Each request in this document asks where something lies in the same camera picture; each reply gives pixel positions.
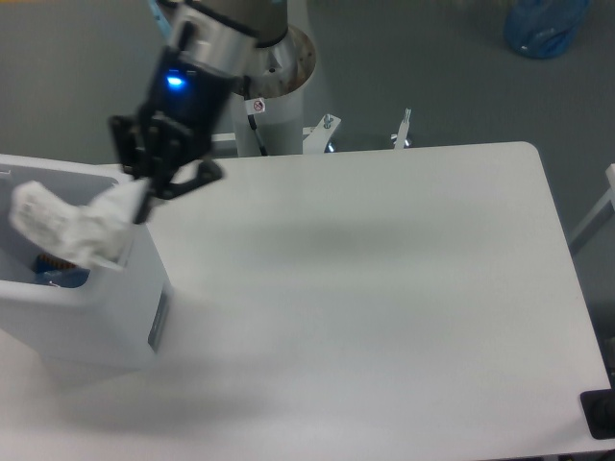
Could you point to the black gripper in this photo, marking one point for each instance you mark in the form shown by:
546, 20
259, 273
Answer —
192, 98

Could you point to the white paper bag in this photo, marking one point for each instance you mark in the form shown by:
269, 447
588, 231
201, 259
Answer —
94, 235

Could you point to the clear plastic water bottle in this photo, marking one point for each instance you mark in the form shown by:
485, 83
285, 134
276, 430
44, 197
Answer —
68, 278

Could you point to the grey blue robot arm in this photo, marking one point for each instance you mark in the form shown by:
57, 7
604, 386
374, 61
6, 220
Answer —
167, 141

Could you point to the white trash can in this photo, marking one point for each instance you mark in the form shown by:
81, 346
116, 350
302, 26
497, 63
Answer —
117, 316

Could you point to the blue snack wrapper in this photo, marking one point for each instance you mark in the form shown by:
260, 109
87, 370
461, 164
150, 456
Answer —
45, 262

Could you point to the blue plastic bag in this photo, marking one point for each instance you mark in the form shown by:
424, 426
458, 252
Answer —
543, 30

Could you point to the black clamp at table corner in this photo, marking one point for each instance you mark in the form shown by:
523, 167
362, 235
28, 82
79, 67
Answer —
598, 408

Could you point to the white levelling foot bracket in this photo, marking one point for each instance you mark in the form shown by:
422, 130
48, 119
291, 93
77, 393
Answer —
400, 139

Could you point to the white frame at right edge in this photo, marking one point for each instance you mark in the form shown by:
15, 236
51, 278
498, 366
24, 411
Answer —
598, 215

